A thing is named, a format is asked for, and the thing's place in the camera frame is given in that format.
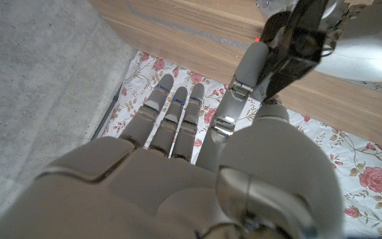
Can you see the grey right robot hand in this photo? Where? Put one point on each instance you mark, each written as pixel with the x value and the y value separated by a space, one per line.
pixel 128 199

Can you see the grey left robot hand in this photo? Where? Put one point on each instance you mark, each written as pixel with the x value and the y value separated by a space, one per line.
pixel 360 43

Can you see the orange spiky stress ball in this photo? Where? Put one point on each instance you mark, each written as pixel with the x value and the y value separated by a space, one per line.
pixel 257 39

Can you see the black backdrop stand pole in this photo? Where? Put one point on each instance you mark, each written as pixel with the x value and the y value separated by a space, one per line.
pixel 106 113

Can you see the floral backdrop cloth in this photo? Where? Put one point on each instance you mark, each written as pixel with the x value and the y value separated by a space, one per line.
pixel 343 152

